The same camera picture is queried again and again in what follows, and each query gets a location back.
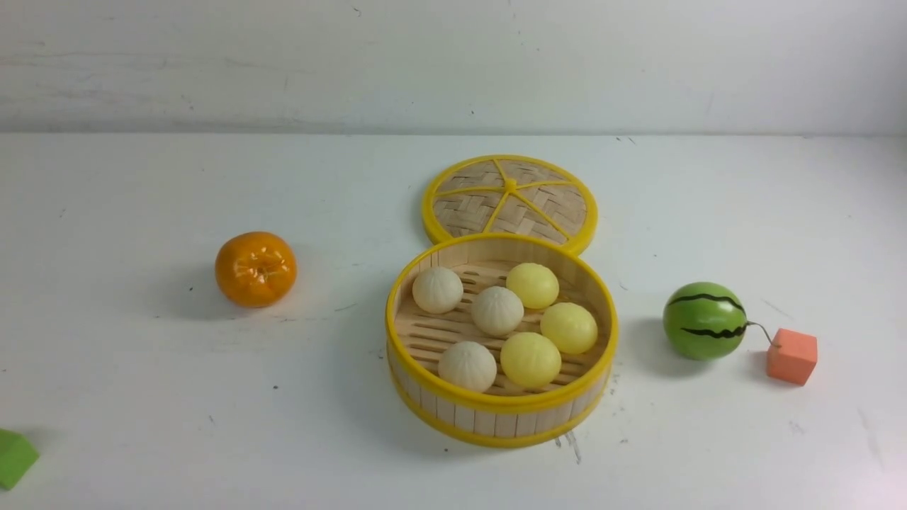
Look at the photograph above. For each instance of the orange foam cube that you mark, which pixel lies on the orange foam cube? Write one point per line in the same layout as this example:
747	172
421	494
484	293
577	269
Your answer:
792	356

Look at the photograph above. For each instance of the green block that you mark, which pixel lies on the green block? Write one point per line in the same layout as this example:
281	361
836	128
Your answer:
18	455

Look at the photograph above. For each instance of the yellow rimmed woven steamer lid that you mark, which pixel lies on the yellow rimmed woven steamer lid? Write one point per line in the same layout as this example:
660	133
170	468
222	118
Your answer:
510	193

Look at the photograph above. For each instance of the white bun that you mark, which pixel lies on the white bun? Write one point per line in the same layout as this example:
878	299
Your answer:
469	365
497	311
437	290

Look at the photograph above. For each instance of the yellow rimmed bamboo steamer tray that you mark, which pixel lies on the yellow rimmed bamboo steamer tray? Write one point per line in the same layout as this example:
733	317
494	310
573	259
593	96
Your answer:
507	415

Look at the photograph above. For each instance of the green toy watermelon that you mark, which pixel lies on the green toy watermelon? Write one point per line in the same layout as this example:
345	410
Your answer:
705	321

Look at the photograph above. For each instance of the yellow bun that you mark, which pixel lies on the yellow bun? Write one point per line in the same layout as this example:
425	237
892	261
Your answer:
570	327
534	284
530	360

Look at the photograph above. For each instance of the orange toy tangerine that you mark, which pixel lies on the orange toy tangerine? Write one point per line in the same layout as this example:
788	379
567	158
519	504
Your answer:
255	269

